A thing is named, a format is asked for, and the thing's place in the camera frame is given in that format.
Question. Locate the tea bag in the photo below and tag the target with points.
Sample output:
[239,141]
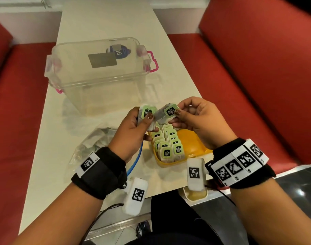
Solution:
[169,111]

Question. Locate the person's left hand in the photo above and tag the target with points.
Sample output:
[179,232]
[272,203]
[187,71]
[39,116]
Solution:
[127,140]

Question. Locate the yellow tray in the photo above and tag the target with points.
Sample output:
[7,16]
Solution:
[193,145]

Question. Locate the red bench seat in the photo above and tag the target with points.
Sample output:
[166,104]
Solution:
[267,61]
[17,125]

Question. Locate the person's right forearm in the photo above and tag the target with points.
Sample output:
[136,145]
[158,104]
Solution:
[273,216]

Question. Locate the person's black trousers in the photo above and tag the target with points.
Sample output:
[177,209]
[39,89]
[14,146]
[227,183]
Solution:
[170,219]

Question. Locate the rows of green-tagged tea bags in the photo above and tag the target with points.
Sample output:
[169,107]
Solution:
[165,153]

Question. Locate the clear zip bag blue seal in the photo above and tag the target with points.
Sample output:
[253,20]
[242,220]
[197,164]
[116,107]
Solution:
[94,142]

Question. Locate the person's right hand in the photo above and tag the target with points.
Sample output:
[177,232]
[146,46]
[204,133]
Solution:
[209,125]

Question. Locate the person's left forearm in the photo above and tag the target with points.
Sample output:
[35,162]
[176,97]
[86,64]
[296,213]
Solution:
[58,216]

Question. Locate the black right wristband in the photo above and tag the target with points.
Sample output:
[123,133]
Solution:
[257,179]

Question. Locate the black and white shoe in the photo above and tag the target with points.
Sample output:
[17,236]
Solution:
[143,229]

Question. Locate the black left wristband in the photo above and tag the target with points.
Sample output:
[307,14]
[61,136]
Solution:
[104,178]

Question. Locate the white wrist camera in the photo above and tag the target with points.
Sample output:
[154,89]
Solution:
[196,184]
[131,209]

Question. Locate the black wristband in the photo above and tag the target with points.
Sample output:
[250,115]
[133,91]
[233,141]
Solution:
[104,178]
[257,179]

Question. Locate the yellow lid under table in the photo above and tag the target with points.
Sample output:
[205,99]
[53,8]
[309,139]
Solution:
[196,196]

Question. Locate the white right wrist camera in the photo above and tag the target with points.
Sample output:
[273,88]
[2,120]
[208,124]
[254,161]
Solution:
[196,184]

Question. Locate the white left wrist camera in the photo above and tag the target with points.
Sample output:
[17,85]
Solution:
[131,209]

